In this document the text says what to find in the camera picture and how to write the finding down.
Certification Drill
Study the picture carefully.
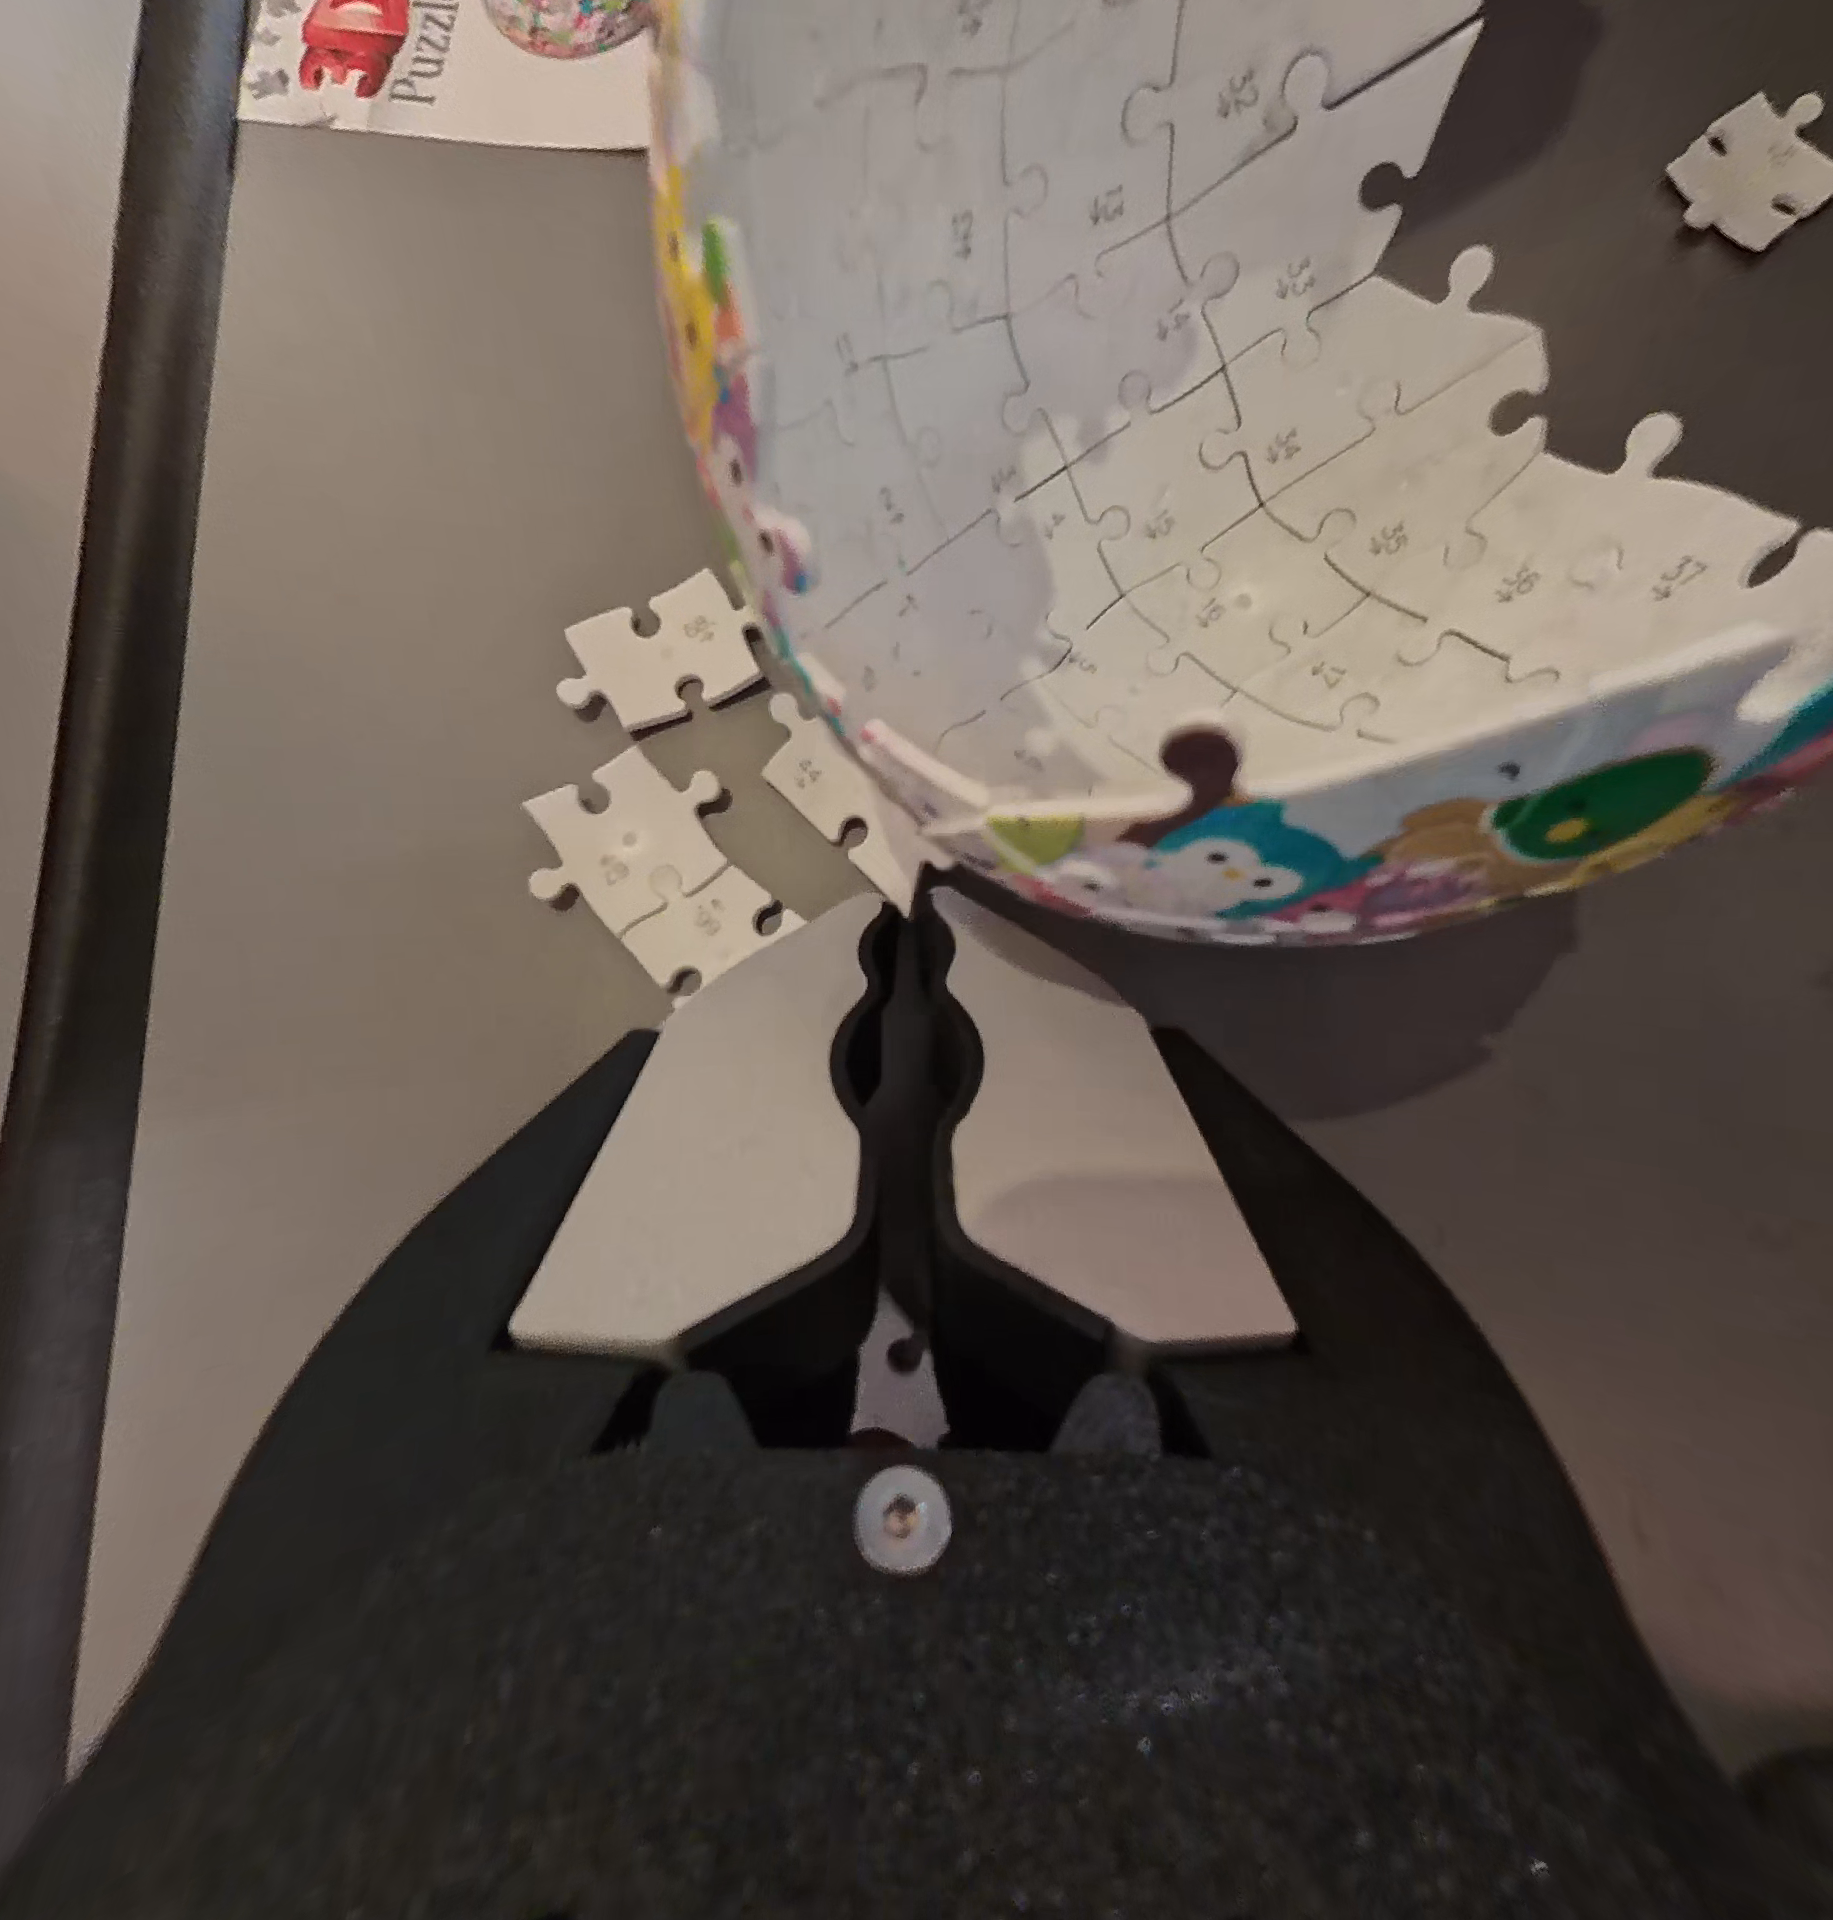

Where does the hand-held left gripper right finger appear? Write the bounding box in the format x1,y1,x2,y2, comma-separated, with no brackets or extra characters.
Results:
917,895,1299,1371

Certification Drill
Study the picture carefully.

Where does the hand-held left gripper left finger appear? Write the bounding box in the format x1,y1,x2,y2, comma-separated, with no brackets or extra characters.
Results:
512,895,907,1371

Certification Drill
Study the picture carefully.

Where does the puzzle pieces group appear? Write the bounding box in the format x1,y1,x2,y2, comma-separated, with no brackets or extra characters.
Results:
525,564,932,1003

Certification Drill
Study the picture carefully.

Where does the partly built white puzzle ball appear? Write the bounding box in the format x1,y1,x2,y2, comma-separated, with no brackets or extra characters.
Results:
647,0,1833,950

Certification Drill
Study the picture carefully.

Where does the single white puzzle piece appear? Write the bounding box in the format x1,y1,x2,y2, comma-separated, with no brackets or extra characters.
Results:
1668,90,1833,254

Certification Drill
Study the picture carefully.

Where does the printed instruction leaflet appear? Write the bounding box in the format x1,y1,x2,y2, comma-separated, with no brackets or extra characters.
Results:
236,0,667,153

